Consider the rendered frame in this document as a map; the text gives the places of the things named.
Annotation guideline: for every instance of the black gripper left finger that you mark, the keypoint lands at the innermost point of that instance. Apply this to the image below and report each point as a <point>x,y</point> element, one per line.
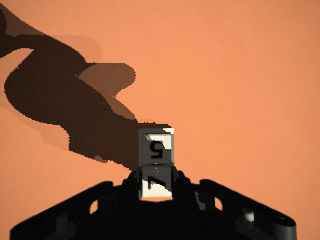
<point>69,217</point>

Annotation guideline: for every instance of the white number cube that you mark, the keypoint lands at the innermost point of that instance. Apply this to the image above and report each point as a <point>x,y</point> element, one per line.
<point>156,148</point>
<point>156,180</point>

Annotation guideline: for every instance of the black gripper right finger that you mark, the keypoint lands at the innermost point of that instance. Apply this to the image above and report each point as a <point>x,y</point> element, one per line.
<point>250,217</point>

